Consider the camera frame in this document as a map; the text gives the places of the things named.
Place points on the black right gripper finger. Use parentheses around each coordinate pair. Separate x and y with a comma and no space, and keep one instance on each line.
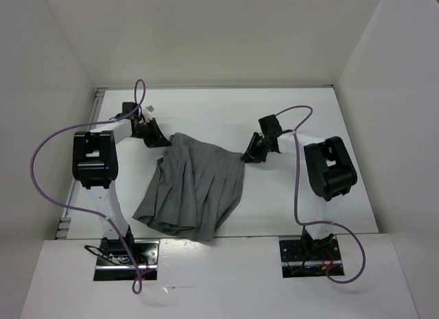
(255,157)
(252,146)

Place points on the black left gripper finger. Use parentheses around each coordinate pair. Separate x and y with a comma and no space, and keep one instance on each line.
(152,142)
(164,140)

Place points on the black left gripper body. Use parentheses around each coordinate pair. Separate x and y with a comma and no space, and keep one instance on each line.
(143,130)

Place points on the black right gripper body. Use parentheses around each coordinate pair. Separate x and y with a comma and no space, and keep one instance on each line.
(263,145)

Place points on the grey pleated skirt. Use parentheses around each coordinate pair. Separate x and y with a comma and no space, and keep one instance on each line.
(194,189)

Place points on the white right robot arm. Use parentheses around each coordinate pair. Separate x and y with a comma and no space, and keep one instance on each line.
(330,173)

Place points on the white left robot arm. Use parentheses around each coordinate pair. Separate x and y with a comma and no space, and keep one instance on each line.
(107,206)

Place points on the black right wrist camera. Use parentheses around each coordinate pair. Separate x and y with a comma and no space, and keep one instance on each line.
(270,126)

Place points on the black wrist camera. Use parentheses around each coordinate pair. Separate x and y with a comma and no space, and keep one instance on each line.
(270,126)
(130,110)

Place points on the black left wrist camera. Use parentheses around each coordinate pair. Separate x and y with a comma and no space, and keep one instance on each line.
(130,110)

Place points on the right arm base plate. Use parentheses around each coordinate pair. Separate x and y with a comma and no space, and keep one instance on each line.
(296,263)

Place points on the aluminium table frame rail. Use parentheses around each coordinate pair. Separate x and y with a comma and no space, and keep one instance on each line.
(94,152)

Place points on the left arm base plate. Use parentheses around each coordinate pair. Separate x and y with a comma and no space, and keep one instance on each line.
(114,264)

